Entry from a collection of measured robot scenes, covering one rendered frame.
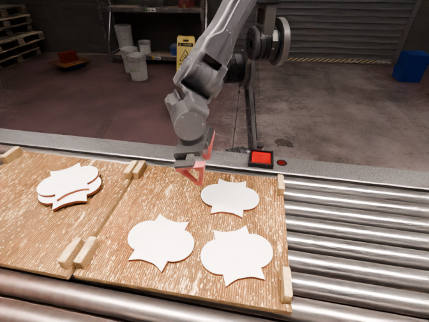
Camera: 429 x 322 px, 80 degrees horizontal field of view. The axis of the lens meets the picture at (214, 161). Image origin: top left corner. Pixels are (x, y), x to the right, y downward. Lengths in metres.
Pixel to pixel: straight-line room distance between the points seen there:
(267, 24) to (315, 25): 4.11
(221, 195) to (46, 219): 0.42
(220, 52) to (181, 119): 0.15
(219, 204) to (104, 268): 0.28
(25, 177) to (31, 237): 0.24
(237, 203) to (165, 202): 0.18
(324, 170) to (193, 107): 0.52
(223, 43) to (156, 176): 0.40
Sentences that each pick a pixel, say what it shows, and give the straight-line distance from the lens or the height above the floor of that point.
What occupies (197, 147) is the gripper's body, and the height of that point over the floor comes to 1.10.
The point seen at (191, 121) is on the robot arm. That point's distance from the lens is 0.45.
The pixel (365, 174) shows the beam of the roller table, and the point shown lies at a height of 0.92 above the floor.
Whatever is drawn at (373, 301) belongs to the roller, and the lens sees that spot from 0.61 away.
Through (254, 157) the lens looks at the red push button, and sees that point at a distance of 0.81.
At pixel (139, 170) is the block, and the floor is 0.96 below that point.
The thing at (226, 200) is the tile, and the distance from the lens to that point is 0.64.
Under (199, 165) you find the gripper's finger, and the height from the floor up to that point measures 1.07.
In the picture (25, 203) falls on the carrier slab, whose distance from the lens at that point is 0.80.
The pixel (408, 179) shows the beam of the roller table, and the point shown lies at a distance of 0.93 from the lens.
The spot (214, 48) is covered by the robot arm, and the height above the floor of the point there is 1.29.
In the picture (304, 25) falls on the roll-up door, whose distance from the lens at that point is 5.28.
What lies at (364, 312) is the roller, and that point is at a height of 0.92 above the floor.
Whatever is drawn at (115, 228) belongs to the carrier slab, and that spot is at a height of 0.94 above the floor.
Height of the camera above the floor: 1.40
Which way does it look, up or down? 37 degrees down
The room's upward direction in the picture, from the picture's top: straight up
